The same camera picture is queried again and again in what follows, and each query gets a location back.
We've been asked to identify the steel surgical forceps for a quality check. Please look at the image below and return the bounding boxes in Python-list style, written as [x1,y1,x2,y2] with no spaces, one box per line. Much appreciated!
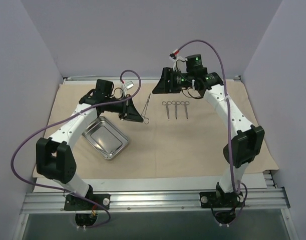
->
[141,94,151,125]

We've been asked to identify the steel surgical scissors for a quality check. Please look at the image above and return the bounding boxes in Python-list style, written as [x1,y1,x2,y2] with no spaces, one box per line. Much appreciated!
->
[162,101,172,120]

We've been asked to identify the steel curved scissors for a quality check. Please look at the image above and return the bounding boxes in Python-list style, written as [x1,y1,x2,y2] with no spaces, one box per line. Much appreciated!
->
[171,100,181,119]

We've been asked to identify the beige cloth wrap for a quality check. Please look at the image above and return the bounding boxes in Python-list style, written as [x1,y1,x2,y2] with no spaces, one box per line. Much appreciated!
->
[32,81,279,180]

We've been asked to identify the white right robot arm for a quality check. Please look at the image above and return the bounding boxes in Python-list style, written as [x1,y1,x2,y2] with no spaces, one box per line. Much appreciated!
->
[152,67,265,207]

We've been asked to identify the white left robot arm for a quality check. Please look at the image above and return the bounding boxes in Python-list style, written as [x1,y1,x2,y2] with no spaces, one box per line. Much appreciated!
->
[36,79,144,210]

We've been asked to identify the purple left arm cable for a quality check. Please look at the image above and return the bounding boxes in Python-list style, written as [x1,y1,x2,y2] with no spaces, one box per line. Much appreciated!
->
[12,69,141,228]

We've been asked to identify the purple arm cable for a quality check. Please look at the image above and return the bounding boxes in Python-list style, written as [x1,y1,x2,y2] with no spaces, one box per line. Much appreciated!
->
[174,39,248,224]
[12,69,141,228]

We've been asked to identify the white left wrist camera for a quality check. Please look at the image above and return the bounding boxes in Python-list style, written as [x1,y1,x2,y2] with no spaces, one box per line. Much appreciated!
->
[122,81,134,91]

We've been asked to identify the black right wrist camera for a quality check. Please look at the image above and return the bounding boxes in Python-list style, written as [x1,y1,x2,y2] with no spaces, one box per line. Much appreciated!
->
[185,54,204,73]

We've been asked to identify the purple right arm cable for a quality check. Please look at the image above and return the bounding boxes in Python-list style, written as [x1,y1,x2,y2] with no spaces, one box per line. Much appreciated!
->
[174,39,248,224]

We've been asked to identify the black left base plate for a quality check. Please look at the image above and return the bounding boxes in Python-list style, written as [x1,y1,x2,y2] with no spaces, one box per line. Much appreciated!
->
[64,193,111,211]

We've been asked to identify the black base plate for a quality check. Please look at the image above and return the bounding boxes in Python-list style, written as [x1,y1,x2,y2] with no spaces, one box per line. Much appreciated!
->
[199,191,244,209]
[64,193,111,211]

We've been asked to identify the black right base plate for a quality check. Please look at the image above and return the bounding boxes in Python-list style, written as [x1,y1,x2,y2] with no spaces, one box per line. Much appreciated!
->
[199,191,244,209]

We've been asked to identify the aluminium front rail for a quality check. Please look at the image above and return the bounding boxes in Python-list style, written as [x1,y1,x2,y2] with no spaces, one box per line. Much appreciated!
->
[21,188,290,214]

